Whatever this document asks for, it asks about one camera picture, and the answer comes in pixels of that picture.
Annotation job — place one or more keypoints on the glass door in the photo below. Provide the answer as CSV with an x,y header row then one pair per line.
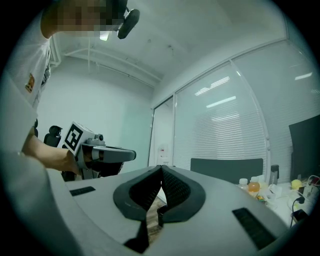
x,y
162,125

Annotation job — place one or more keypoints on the white window blind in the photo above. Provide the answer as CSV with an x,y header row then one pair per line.
x,y
282,100
220,125

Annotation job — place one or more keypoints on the person's left hand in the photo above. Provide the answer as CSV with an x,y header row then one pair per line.
x,y
72,162

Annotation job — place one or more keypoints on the person's white t-shirt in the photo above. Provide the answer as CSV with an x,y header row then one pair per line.
x,y
25,62

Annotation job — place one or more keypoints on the black office chair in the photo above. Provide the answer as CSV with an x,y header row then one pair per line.
x,y
53,137

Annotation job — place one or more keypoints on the plastic water bottle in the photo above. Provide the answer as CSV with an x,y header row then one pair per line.
x,y
163,155

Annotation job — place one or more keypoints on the grey water bottle black lid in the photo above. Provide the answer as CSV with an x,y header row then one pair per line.
x,y
275,175

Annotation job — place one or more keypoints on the person's head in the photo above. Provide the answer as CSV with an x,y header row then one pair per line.
x,y
75,17

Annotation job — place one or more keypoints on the person's left forearm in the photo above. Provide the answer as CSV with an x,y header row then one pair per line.
x,y
45,155

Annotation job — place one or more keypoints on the dark orange juice bottle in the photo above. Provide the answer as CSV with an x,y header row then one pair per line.
x,y
253,188

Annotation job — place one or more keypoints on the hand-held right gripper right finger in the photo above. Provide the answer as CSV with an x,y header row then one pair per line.
x,y
212,200

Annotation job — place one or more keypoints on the dark grey desk divider panel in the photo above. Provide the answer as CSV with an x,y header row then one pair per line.
x,y
225,170

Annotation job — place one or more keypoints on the black head-worn camera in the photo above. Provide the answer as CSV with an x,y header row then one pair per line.
x,y
128,23

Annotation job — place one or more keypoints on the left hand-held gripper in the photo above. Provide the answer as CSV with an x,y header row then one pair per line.
x,y
73,137

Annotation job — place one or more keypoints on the yellow toy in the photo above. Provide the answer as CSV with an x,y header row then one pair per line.
x,y
296,184

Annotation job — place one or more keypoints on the black monitor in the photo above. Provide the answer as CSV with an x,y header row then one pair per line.
x,y
306,150

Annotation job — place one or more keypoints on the clear plastic bag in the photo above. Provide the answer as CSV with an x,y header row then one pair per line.
x,y
273,192

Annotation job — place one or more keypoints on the white power strip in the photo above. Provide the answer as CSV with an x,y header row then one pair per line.
x,y
312,187

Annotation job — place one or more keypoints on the black plug adapter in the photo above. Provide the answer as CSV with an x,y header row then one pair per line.
x,y
300,200

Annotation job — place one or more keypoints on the white ceiling pipe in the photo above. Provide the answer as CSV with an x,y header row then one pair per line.
x,y
112,60

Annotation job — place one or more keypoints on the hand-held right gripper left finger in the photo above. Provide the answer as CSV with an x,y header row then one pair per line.
x,y
100,195

